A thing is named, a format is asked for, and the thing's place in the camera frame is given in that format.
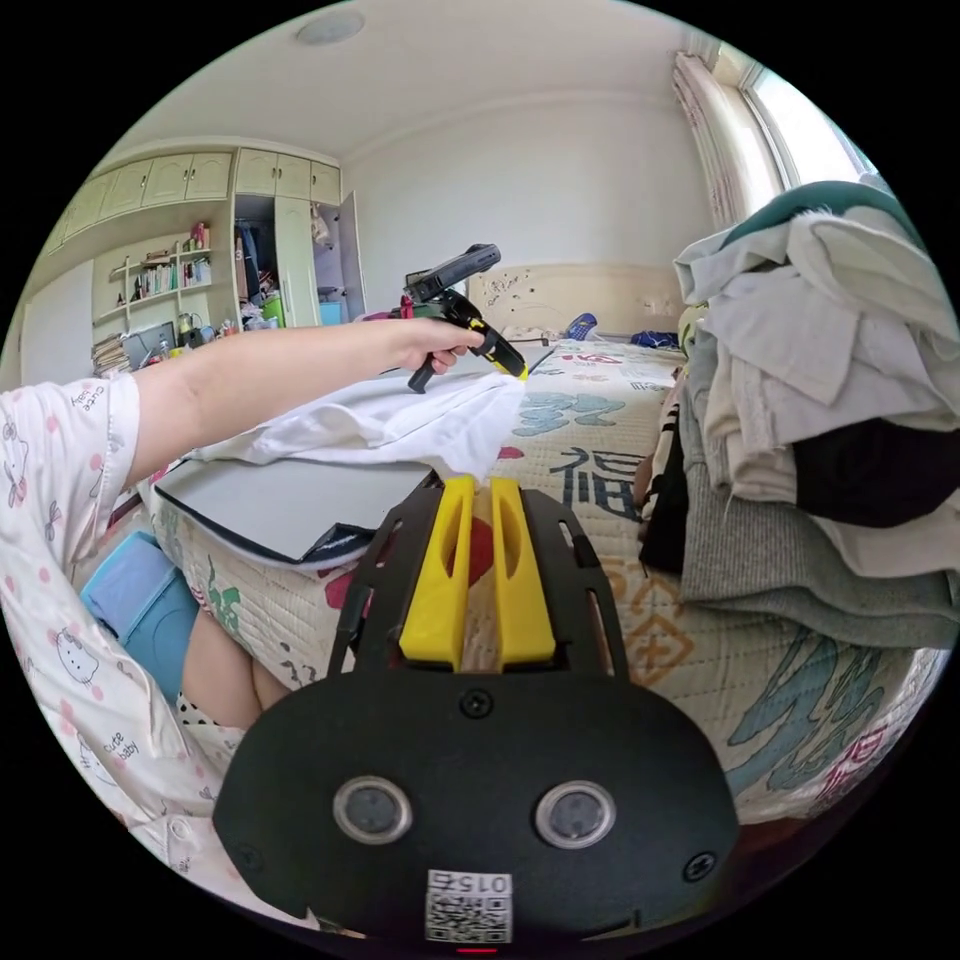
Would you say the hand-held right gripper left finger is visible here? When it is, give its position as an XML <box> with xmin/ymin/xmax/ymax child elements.
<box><xmin>398</xmin><ymin>475</ymin><xmax>477</xmax><ymax>673</ymax></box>

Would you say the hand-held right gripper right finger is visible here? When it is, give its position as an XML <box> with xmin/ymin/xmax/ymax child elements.
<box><xmin>489</xmin><ymin>476</ymin><xmax>558</xmax><ymax>671</ymax></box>

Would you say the white short sleeve shirt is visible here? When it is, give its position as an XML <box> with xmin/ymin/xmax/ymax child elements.
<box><xmin>191</xmin><ymin>371</ymin><xmax>526</xmax><ymax>481</ymax></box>

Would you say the person's left forearm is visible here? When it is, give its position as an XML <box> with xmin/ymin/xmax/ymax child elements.
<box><xmin>122</xmin><ymin>320</ymin><xmax>410</xmax><ymax>490</ymax></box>

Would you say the person's left hand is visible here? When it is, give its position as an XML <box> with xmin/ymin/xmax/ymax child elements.
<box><xmin>388</xmin><ymin>319</ymin><xmax>487</xmax><ymax>376</ymax></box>

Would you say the grey flat folding board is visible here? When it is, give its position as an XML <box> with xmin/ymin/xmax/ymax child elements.
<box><xmin>153</xmin><ymin>341</ymin><xmax>560</xmax><ymax>565</ymax></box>

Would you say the cream cupboard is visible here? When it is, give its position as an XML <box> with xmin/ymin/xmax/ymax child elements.
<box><xmin>41</xmin><ymin>146</ymin><xmax>370</xmax><ymax>331</ymax></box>

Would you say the bed with printed quilt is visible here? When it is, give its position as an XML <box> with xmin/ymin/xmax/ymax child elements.
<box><xmin>146</xmin><ymin>262</ymin><xmax>955</xmax><ymax>826</ymax></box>

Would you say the pile of clothes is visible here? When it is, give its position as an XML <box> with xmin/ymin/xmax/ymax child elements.
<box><xmin>637</xmin><ymin>179</ymin><xmax>960</xmax><ymax>650</ymax></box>

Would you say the curtain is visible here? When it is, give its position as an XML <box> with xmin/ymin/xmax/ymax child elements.
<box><xmin>669</xmin><ymin>49</ymin><xmax>790</xmax><ymax>235</ymax></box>

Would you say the shelf with books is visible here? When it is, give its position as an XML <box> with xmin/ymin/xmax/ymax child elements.
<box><xmin>88</xmin><ymin>218</ymin><xmax>235</xmax><ymax>376</ymax></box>

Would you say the round ceiling lamp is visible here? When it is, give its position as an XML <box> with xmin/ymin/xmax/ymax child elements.
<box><xmin>293</xmin><ymin>13</ymin><xmax>367</xmax><ymax>46</ymax></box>

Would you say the person's body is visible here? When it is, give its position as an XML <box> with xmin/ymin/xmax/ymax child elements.
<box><xmin>0</xmin><ymin>374</ymin><xmax>316</xmax><ymax>935</ymax></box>

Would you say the window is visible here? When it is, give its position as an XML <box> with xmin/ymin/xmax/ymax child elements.
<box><xmin>738</xmin><ymin>56</ymin><xmax>890</xmax><ymax>193</ymax></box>

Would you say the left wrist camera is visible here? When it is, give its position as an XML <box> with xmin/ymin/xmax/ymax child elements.
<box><xmin>401</xmin><ymin>242</ymin><xmax>502</xmax><ymax>303</ymax></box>

